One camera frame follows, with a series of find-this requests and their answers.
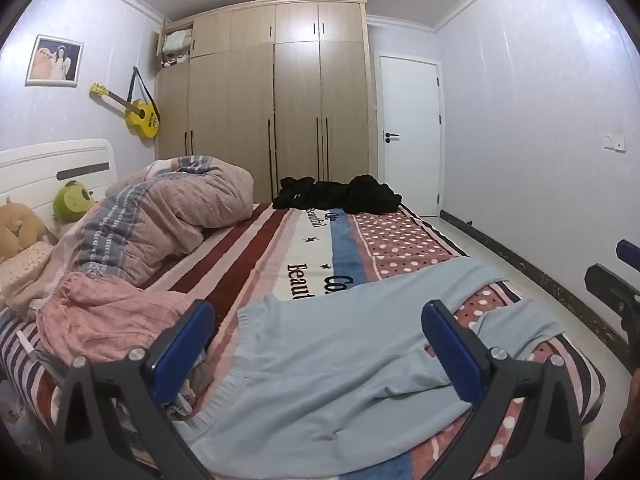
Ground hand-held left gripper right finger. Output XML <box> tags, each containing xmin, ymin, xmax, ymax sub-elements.
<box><xmin>421</xmin><ymin>300</ymin><xmax>586</xmax><ymax>480</ymax></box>

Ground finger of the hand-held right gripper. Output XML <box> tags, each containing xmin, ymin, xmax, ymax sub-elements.
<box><xmin>585</xmin><ymin>263</ymin><xmax>640</xmax><ymax>371</ymax></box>
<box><xmin>616</xmin><ymin>239</ymin><xmax>640</xmax><ymax>266</ymax></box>

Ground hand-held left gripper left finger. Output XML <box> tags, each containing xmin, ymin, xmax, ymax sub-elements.
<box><xmin>56</xmin><ymin>299</ymin><xmax>221</xmax><ymax>480</ymax></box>

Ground light blue sweater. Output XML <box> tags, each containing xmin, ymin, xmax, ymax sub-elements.
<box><xmin>172</xmin><ymin>255</ymin><xmax>566</xmax><ymax>476</ymax></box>

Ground pink grey quilt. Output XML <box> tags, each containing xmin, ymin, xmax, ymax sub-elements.
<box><xmin>30</xmin><ymin>156</ymin><xmax>256</xmax><ymax>286</ymax></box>

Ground striped dotted printed blanket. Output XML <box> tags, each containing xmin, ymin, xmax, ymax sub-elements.
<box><xmin>0</xmin><ymin>200</ymin><xmax>608</xmax><ymax>480</ymax></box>

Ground cream lace pillow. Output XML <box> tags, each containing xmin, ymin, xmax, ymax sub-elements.
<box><xmin>0</xmin><ymin>240</ymin><xmax>58</xmax><ymax>311</ymax></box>

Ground green plush toy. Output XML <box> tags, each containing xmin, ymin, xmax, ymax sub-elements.
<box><xmin>52</xmin><ymin>180</ymin><xmax>98</xmax><ymax>223</ymax></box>

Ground pile of black clothes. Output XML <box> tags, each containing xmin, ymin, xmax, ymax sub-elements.
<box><xmin>271</xmin><ymin>174</ymin><xmax>402</xmax><ymax>215</ymax></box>

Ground brown teddy bear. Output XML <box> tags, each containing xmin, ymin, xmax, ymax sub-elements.
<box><xmin>0</xmin><ymin>199</ymin><xmax>48</xmax><ymax>263</ymax></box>

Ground white bed headboard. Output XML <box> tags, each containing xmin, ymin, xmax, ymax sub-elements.
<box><xmin>0</xmin><ymin>138</ymin><xmax>118</xmax><ymax>221</ymax></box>

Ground yellow guitar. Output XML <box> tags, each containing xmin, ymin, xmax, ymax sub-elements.
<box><xmin>90</xmin><ymin>66</ymin><xmax>161</xmax><ymax>139</ymax></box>

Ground white door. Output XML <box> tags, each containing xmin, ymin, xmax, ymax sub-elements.
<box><xmin>379</xmin><ymin>55</ymin><xmax>443</xmax><ymax>218</ymax></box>

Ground wooden wardrobe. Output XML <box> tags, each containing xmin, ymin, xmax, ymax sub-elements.
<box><xmin>152</xmin><ymin>0</ymin><xmax>373</xmax><ymax>203</ymax></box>

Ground clothes in wardrobe compartment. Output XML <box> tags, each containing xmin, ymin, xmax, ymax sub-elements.
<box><xmin>161</xmin><ymin>30</ymin><xmax>193</xmax><ymax>67</ymax></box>

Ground framed wall photo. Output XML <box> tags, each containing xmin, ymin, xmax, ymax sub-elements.
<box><xmin>25</xmin><ymin>35</ymin><xmax>84</xmax><ymax>87</ymax></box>

